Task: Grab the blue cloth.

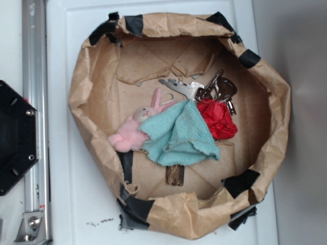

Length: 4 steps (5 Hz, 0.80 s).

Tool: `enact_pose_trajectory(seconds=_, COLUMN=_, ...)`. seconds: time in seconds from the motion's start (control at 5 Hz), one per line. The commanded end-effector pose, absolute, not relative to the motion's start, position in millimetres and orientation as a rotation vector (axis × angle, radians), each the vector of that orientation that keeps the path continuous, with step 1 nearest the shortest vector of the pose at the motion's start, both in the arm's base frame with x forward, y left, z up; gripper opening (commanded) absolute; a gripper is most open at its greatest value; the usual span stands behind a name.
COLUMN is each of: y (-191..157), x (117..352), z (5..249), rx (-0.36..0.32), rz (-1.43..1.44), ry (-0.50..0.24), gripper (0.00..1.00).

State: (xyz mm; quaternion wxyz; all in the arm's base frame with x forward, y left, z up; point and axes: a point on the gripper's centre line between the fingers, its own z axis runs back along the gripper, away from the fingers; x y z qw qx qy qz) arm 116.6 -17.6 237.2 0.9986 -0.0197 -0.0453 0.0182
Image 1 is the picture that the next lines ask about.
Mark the light blue terry cloth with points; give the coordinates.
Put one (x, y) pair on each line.
(179, 136)

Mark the pink plush bunny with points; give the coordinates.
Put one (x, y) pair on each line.
(128, 137)

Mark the small brown wooden block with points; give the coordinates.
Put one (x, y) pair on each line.
(175, 175)

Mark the crumpled red paper ball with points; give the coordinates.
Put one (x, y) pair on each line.
(218, 119)

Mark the silver key bunch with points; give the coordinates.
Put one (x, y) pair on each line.
(219, 89)

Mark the brown paper bag bin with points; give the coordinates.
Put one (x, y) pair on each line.
(117, 71)

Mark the white plastic tray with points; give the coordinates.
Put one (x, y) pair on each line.
(84, 211)

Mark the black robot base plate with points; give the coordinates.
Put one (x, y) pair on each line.
(18, 137)

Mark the aluminium extrusion rail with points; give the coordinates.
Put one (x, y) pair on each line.
(35, 227)

